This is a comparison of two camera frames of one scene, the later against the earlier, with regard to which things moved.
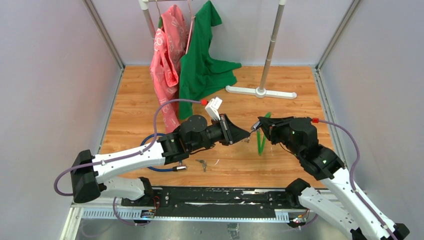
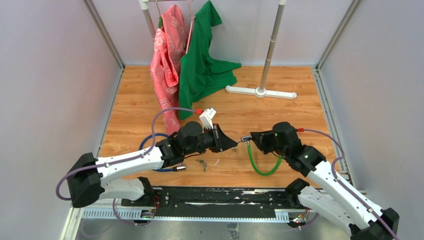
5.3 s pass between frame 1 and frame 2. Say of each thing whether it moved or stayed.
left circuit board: stayed
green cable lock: moved
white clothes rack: stayed
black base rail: stayed
